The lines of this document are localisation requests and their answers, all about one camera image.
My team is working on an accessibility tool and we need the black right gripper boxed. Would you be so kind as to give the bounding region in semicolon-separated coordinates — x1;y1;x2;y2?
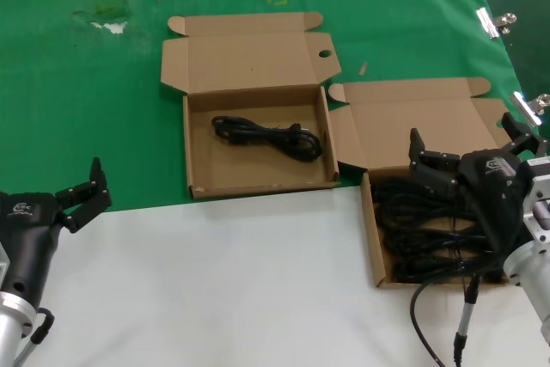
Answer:
407;112;550;257

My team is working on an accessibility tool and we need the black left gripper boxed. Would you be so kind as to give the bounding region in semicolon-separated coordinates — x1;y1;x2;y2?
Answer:
0;156;113;304

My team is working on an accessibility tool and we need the black power cable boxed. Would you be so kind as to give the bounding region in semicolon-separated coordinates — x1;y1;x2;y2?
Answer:
211;114;324;162
371;180;495;253
393;249;510;285

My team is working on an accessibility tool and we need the open cardboard mailer box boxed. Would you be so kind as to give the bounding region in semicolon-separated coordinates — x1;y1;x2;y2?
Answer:
159;11;343;200
327;76;543;290

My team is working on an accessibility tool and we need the silver binder clip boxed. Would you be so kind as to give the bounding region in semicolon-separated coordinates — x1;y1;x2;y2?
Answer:
509;90;550;127
475;8;518;40

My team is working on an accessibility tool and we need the green table cloth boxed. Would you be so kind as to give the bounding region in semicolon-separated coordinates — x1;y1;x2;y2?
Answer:
0;0;536;218

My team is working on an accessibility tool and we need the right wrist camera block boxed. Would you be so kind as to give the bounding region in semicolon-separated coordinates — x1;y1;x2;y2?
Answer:
517;156;550;242

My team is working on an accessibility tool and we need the left arm sleeved cable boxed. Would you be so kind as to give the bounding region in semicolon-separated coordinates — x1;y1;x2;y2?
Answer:
12;305;56;367

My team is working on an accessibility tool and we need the right arm grey sleeved cable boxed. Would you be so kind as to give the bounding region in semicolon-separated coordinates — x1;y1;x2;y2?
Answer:
452;274;481;367

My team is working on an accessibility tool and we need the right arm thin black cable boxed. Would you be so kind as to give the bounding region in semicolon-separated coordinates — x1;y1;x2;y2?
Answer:
410;270;478;364

